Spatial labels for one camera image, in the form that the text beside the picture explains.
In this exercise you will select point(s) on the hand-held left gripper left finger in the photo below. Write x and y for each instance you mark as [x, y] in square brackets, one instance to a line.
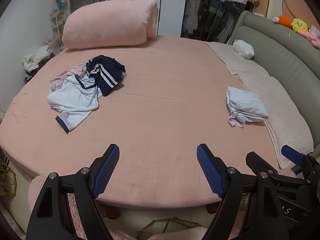
[105, 172]

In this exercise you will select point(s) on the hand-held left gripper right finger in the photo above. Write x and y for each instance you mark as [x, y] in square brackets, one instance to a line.
[210, 172]

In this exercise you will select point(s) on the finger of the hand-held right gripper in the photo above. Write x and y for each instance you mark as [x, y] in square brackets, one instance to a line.
[255, 160]
[291, 153]

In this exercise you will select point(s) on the pink cartoon-print pajama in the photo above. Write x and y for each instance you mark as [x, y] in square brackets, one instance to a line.
[61, 80]

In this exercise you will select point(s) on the pile of light clothes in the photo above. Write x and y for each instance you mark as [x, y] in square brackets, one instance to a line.
[37, 57]

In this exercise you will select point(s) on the dark red item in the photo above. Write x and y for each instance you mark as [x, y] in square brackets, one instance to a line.
[110, 210]
[215, 208]

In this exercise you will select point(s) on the folded white garment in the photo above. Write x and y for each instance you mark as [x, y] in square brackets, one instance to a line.
[245, 102]

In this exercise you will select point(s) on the round pink bed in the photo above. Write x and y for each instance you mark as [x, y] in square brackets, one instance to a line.
[162, 117]

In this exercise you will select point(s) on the white navy-trimmed t-shirt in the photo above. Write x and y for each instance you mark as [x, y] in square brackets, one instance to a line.
[72, 100]

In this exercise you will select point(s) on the grey padded headboard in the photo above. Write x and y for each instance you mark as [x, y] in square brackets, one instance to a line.
[282, 55]

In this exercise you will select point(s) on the navy white-striped garment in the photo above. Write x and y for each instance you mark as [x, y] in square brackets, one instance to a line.
[107, 72]

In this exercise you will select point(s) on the white plush toy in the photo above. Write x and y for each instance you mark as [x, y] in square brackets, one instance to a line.
[243, 50]

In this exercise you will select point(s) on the pink plush toy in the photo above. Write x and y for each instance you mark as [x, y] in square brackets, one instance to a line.
[312, 36]

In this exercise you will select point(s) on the yellow plush toy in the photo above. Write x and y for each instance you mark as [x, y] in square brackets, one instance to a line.
[301, 25]

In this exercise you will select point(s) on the gold hoop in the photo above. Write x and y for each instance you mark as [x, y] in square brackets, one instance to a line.
[287, 10]

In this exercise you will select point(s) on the white shelf rack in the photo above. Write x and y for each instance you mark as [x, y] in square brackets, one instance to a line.
[57, 27]

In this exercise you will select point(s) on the glass door wardrobe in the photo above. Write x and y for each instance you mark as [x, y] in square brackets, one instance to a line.
[200, 12]

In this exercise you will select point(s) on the white cabinet door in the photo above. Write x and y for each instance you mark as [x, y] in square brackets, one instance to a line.
[170, 5]

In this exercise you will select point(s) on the red blue plush toy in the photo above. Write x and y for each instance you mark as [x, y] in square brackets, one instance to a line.
[61, 1]

